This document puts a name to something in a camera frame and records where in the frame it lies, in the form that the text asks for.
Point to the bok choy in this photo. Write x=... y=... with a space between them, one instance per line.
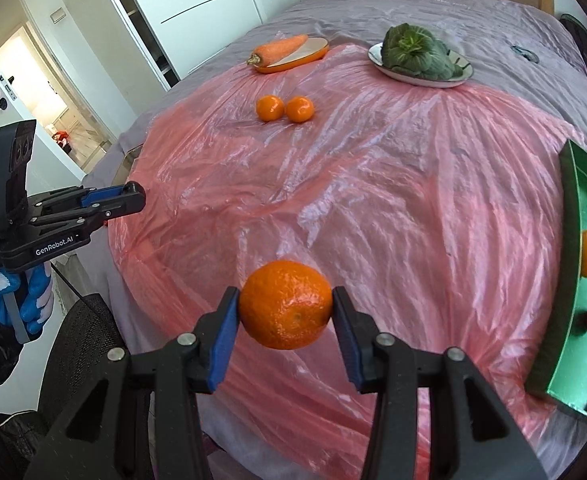
x=418 y=52

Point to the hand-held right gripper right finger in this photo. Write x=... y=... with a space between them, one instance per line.
x=351 y=345

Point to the white round plate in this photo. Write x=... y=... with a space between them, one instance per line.
x=413 y=79

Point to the orange oval plate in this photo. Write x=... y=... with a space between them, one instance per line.
x=303 y=57

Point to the light switch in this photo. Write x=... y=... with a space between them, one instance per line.
x=57 y=14

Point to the black backpack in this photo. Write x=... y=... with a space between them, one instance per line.
x=581 y=42

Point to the pink plastic sheet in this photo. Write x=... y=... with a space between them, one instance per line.
x=373 y=185

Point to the small red thing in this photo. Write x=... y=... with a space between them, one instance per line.
x=59 y=136

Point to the black mesh chair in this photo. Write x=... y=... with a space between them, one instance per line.
x=80 y=340

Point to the bed with purple cover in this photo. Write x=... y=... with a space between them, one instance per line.
x=423 y=5

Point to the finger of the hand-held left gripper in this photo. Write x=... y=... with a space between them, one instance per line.
x=98 y=216
x=103 y=196

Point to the white wardrobe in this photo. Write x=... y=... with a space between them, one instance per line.
x=198 y=0

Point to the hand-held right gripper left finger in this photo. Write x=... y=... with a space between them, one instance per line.
x=222 y=345

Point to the carrot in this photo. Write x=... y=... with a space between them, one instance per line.
x=281 y=49

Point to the person's left hand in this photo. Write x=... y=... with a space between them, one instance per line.
x=35 y=300

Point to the small dark loop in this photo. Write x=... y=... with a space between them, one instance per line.
x=525 y=53

